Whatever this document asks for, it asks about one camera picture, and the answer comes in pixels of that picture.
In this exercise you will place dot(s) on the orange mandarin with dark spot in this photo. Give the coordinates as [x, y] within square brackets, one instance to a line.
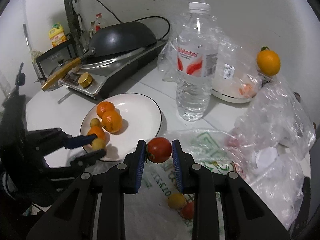
[103, 107]

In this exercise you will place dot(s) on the orange on back bowl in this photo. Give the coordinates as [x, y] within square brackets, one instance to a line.
[268, 61]

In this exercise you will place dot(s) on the clear plastic water bottle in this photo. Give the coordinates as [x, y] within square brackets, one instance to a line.
[197, 51]

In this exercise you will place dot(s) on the crumpled clear plastic bag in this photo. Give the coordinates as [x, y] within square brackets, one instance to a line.
[268, 142]

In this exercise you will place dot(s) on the white bowl in plastic bag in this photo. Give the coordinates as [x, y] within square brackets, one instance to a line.
[236, 78]

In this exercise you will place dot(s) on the black metal rack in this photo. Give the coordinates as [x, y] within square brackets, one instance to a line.
[55, 57]

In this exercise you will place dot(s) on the large orange mandarin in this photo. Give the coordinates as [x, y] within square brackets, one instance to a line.
[112, 121]

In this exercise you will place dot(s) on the small orange mandarin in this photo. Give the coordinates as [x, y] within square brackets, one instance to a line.
[98, 131]

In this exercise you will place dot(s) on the red tomato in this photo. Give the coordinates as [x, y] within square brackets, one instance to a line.
[187, 211]
[158, 150]

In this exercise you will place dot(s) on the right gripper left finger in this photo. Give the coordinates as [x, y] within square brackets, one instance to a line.
[135, 166]

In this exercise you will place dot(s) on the red cap sauce bottle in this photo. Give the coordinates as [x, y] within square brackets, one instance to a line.
[100, 22]

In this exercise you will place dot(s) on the yellow oil bottle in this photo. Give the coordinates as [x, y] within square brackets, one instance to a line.
[57, 34]

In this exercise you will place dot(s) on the white plate black rim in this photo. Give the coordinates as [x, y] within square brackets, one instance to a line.
[141, 121]

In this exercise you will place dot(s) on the silver induction cooker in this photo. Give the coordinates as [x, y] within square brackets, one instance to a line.
[109, 74]

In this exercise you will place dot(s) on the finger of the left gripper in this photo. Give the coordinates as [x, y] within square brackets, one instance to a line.
[88, 159]
[79, 141]

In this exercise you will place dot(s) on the yellow-green small fruit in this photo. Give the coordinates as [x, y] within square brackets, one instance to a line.
[176, 201]
[98, 144]
[95, 122]

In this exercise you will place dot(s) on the black wok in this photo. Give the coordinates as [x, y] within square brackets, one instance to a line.
[111, 40]

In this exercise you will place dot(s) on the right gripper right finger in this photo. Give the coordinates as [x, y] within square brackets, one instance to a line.
[182, 164]

